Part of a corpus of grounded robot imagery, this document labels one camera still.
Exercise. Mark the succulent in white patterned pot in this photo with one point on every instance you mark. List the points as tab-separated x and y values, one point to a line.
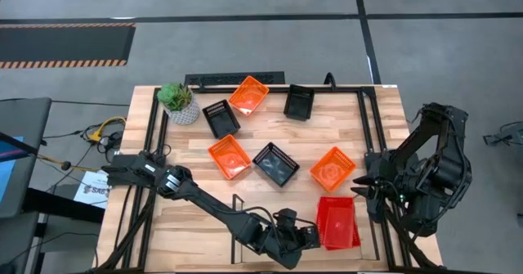
186	112

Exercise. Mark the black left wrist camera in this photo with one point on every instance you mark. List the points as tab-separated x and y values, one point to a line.
287	217

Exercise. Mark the black plastic basket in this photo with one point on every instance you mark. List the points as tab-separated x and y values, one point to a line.
299	103
222	122
275	164

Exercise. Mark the black hazard-striped floor mat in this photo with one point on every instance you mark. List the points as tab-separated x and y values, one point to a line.
61	43

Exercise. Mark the black boom rod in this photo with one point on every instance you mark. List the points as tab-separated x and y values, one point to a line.
16	143

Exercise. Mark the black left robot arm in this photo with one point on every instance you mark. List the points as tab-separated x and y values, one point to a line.
212	206

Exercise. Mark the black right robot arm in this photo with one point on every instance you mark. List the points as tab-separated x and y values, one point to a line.
445	172

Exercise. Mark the grey equipment base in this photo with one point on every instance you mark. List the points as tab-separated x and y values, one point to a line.
510	135

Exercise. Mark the orange plastic basket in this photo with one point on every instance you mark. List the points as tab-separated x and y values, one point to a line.
333	169
229	157
247	96

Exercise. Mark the white printed paper sheet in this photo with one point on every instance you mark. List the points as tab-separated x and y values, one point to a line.
92	190

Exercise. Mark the black aluminium rig frame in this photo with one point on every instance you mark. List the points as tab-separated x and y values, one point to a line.
278	89

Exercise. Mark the blue panel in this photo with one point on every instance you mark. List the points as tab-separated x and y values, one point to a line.
6	172

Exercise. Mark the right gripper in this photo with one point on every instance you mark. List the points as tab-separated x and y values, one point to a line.
386	196

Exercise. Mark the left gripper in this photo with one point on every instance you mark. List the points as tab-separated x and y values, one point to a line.
300	238

